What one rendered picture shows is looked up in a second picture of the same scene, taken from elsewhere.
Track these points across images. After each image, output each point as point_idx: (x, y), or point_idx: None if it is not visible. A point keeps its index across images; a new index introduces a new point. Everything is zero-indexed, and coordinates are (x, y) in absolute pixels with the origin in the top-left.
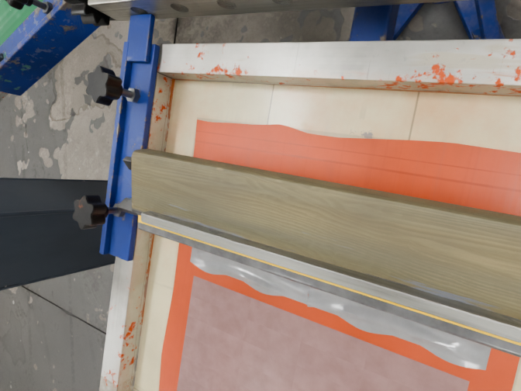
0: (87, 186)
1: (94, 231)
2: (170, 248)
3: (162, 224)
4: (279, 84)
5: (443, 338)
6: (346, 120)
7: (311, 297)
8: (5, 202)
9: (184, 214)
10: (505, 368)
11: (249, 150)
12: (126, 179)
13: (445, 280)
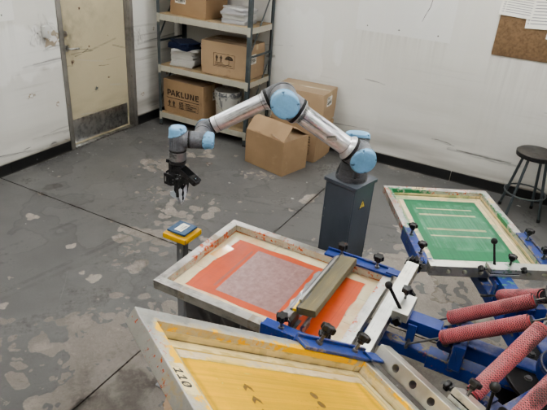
0: (357, 255)
1: None
2: (324, 267)
3: (334, 259)
4: None
5: (287, 311)
6: (351, 312)
7: (302, 293)
8: (355, 223)
9: (335, 264)
10: None
11: (350, 292)
12: None
13: (311, 296)
